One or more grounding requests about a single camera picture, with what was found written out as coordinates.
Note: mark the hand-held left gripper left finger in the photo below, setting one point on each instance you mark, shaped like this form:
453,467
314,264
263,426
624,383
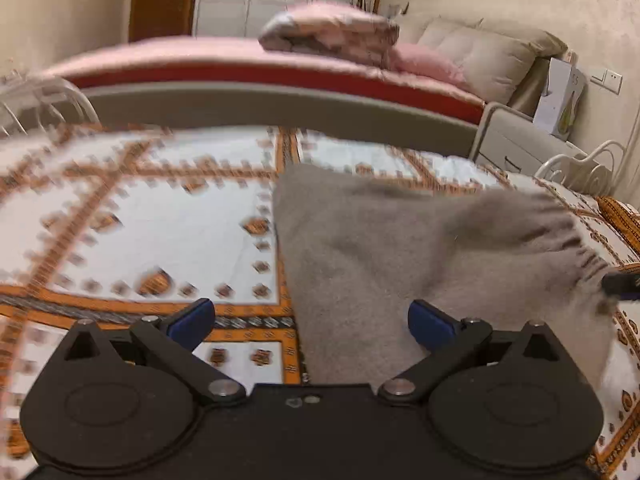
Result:
192,320

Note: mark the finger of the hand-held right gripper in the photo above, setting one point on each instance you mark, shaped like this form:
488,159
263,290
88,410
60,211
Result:
622,284

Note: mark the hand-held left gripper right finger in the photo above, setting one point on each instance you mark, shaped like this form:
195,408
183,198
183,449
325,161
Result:
430,325

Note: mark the grey pants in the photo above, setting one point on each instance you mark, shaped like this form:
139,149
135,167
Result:
360,270

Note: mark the orange patterned pillow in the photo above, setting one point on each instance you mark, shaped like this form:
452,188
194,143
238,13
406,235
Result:
622,222

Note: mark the orange patterned white bed sheet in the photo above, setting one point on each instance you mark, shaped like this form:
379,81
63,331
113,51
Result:
150,210

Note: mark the white nightstand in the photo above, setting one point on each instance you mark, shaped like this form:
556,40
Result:
520,145

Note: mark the white paper bag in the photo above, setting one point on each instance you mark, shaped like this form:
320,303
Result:
557,100

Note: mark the beige pillow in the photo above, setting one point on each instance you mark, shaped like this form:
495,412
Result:
495,60

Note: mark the pink pillow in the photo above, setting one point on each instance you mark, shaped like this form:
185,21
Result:
425,62

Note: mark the bed with pink sheet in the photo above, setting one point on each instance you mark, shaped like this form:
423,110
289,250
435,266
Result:
200,55

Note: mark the folded pink quilt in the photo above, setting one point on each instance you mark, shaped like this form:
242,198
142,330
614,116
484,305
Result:
330,30

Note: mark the brown wooden door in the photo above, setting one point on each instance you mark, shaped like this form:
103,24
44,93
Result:
162,0

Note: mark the white wall switch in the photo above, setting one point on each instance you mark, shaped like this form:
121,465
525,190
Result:
607,80

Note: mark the white metal bed frame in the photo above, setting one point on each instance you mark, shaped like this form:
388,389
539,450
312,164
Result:
50,91

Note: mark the wall socket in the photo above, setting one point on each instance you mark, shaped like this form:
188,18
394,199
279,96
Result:
398,10

